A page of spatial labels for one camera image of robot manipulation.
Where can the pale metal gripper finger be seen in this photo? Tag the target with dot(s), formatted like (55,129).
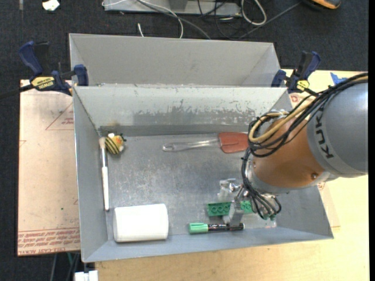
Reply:
(225,187)
(237,211)

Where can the yellow and black toy bee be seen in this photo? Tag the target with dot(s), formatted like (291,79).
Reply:
(115,144)

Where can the brown cardboard board red print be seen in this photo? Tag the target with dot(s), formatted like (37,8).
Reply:
(47,171)

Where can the white thin brush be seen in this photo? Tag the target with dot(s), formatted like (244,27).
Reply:
(105,180)

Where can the grey metal bin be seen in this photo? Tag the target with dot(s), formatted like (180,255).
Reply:
(175,171)

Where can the black marker with green cap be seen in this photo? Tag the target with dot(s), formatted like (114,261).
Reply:
(205,228)

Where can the green toy brick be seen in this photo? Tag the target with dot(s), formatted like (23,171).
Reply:
(218,209)

